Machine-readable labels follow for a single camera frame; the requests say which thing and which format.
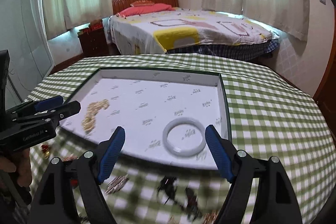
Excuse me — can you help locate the person's left hand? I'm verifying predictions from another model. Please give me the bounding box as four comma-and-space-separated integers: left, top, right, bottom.
0, 151, 31, 189

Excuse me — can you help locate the brown wooden door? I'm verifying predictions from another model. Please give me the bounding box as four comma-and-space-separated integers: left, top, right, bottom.
314, 38, 336, 114

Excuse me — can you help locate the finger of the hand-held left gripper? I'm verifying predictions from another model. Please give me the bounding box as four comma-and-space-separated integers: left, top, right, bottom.
7, 96, 64, 118
17, 101, 81, 126

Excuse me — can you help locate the cream pearl necklace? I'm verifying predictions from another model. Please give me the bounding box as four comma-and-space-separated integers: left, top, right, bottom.
81, 99, 109, 132

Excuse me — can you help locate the clear crystal brooch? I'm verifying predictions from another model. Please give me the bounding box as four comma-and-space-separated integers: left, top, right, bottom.
104, 174, 130, 194

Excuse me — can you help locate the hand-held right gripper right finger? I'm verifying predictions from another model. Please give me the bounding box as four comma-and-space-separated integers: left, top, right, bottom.
205, 125, 303, 224

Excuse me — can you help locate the blue plaid bed sheet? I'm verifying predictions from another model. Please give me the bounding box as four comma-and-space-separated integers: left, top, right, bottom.
167, 39, 279, 60

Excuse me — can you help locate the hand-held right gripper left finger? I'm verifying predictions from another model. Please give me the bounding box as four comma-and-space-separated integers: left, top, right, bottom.
29, 126, 126, 224

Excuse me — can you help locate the green box with white inside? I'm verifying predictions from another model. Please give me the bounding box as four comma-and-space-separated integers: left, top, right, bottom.
58, 67, 232, 171

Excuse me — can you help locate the small red and gold ornament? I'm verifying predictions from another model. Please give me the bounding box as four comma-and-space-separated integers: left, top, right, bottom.
39, 144, 53, 157

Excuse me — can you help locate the bed with patterned cover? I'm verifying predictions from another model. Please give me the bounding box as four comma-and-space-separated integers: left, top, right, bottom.
109, 7, 280, 55

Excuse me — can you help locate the white jade bangle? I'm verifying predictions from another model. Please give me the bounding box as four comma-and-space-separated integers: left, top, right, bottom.
162, 118, 206, 157

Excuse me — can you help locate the black hair clip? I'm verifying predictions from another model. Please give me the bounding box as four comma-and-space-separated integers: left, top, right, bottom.
157, 176, 179, 203

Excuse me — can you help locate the gold chain necklace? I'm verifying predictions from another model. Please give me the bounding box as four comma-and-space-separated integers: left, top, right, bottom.
168, 210, 219, 224

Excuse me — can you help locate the green checked tablecloth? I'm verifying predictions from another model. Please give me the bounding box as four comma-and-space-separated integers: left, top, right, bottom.
24, 54, 330, 224

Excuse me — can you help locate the dark red bead bracelet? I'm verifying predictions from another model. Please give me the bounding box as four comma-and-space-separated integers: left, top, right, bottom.
184, 187, 202, 214

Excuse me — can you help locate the dark wooden nightstand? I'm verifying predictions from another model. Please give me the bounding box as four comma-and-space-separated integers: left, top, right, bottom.
77, 27, 109, 58

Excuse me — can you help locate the frosted glass sliding door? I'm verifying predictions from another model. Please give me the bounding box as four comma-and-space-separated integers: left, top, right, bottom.
0, 0, 55, 109

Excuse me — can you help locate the pink pillow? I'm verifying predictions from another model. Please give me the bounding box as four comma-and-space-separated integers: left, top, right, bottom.
117, 3, 174, 17

